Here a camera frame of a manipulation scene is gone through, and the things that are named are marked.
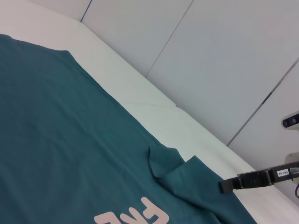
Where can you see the teal blue printed t-shirt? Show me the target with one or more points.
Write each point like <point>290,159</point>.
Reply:
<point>70,116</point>

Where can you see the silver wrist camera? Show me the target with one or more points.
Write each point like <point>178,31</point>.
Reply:
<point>292,121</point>

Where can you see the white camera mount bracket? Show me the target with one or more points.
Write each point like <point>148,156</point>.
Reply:
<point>292,159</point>

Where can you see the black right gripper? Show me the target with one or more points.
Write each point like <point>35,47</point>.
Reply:
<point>285,173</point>

